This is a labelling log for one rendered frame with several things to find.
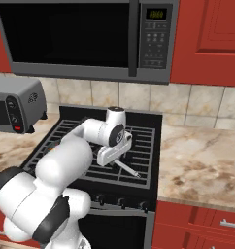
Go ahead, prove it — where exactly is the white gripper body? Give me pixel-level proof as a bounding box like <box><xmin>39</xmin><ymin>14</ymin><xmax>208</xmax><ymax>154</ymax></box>
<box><xmin>96</xmin><ymin>139</ymin><xmax>133</xmax><ymax>167</ymax></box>

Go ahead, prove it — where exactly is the black microwave door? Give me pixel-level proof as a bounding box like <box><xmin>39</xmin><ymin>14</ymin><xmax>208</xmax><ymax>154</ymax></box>
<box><xmin>0</xmin><ymin>0</ymin><xmax>140</xmax><ymax>81</ymax></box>

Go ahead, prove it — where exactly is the silver drawer handle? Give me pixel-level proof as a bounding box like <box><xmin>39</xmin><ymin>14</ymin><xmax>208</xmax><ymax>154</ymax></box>
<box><xmin>219</xmin><ymin>219</ymin><xmax>235</xmax><ymax>231</ymax></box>

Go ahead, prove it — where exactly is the black oven door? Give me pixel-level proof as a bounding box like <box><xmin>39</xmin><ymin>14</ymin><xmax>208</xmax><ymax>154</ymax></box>
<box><xmin>78</xmin><ymin>209</ymin><xmax>156</xmax><ymax>249</ymax></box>

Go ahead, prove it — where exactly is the grey oven door handle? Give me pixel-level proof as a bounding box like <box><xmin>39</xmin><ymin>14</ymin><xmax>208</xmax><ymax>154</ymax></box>
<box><xmin>89</xmin><ymin>207</ymin><xmax>150</xmax><ymax>218</ymax></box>

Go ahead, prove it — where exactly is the grey toaster oven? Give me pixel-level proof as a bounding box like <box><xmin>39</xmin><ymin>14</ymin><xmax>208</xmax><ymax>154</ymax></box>
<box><xmin>0</xmin><ymin>76</ymin><xmax>49</xmax><ymax>135</ymax></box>

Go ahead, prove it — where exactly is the black stove knob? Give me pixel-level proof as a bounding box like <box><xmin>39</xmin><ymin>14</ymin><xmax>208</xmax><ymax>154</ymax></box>
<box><xmin>117</xmin><ymin>197</ymin><xmax>128</xmax><ymax>209</ymax></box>
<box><xmin>93</xmin><ymin>193</ymin><xmax>105</xmax><ymax>203</ymax></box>
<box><xmin>138</xmin><ymin>200</ymin><xmax>150</xmax><ymax>212</ymax></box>

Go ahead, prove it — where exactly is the grey microwave oven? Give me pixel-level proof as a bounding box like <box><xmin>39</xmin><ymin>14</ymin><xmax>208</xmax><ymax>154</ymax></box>
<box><xmin>0</xmin><ymin>0</ymin><xmax>181</xmax><ymax>86</ymax></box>

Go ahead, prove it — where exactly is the black hob with grates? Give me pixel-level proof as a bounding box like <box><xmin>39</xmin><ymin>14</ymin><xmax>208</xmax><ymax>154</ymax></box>
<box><xmin>19</xmin><ymin>104</ymin><xmax>164</xmax><ymax>212</ymax></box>

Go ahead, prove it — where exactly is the red drawer front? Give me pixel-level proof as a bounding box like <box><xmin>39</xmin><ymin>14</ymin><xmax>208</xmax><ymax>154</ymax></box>
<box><xmin>209</xmin><ymin>208</ymin><xmax>235</xmax><ymax>235</ymax></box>

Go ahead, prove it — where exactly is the grey microwave door handle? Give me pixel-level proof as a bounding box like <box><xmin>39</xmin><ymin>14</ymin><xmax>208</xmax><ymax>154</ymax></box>
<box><xmin>127</xmin><ymin>0</ymin><xmax>139</xmax><ymax>78</ymax></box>

